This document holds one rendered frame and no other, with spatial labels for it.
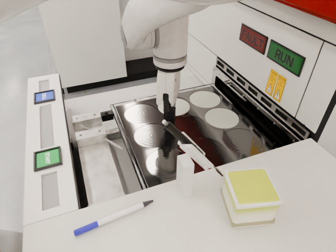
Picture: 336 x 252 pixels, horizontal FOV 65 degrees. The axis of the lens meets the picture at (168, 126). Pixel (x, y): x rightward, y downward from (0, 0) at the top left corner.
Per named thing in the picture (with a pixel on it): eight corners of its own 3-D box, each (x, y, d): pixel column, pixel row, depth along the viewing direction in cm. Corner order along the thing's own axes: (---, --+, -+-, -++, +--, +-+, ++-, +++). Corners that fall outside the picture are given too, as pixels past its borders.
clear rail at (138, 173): (114, 106, 85) (113, 102, 84) (151, 199, 58) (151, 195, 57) (109, 107, 85) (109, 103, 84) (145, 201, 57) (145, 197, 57)
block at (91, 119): (100, 117, 82) (98, 109, 80) (102, 124, 79) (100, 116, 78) (73, 123, 80) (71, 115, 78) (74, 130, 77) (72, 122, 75)
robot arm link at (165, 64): (157, 43, 70) (158, 54, 71) (149, 58, 63) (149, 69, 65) (189, 46, 68) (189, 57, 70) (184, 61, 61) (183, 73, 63)
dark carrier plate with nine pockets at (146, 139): (212, 87, 93) (212, 85, 93) (277, 151, 68) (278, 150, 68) (115, 107, 84) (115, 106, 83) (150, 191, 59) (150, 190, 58)
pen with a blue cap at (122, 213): (151, 196, 48) (72, 229, 43) (154, 201, 47) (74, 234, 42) (152, 200, 49) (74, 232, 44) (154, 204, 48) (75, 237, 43)
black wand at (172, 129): (162, 127, 37) (169, 121, 37) (158, 121, 39) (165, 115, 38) (220, 178, 51) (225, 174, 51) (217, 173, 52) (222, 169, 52)
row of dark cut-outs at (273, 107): (217, 63, 96) (218, 57, 94) (307, 140, 64) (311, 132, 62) (215, 63, 96) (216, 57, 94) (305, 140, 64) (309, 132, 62)
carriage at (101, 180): (101, 123, 84) (99, 116, 82) (131, 221, 58) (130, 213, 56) (75, 129, 82) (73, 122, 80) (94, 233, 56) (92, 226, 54)
